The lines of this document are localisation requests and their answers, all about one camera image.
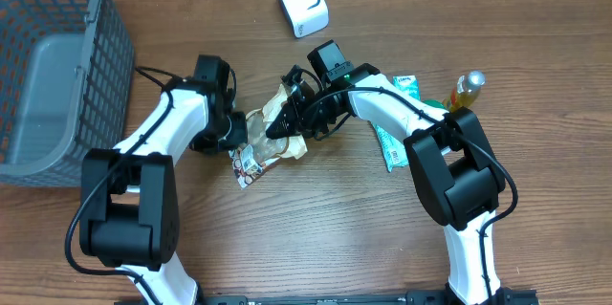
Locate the beige brown snack bag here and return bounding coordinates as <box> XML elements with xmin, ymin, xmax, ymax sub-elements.
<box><xmin>229</xmin><ymin>84</ymin><xmax>308</xmax><ymax>188</ymax></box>

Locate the teal wipes packet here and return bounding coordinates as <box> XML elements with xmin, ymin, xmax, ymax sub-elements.
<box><xmin>373</xmin><ymin>124</ymin><xmax>409</xmax><ymax>173</ymax></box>

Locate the teal tissue pack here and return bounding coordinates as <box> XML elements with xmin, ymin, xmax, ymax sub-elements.
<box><xmin>393</xmin><ymin>76</ymin><xmax>421</xmax><ymax>100</ymax></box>

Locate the green lidded white jar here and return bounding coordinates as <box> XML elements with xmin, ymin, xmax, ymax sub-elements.
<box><xmin>423</xmin><ymin>99</ymin><xmax>446</xmax><ymax>109</ymax></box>

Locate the yellow dish soap bottle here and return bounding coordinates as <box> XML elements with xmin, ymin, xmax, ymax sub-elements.
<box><xmin>442</xmin><ymin>70</ymin><xmax>486</xmax><ymax>112</ymax></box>

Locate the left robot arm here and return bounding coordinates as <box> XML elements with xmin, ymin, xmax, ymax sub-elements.
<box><xmin>64</xmin><ymin>54</ymin><xmax>248</xmax><ymax>304</ymax></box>

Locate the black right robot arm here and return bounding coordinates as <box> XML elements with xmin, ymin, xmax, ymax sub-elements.
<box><xmin>266</xmin><ymin>41</ymin><xmax>515</xmax><ymax>304</ymax></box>

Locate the white barcode scanner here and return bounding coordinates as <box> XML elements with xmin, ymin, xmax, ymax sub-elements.
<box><xmin>278</xmin><ymin>0</ymin><xmax>330</xmax><ymax>38</ymax></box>

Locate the grey plastic mesh basket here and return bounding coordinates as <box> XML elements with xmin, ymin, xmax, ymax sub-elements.
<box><xmin>1</xmin><ymin>0</ymin><xmax>135</xmax><ymax>186</ymax></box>

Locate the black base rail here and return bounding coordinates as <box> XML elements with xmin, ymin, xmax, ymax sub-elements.
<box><xmin>114</xmin><ymin>288</ymin><xmax>541</xmax><ymax>305</ymax></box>

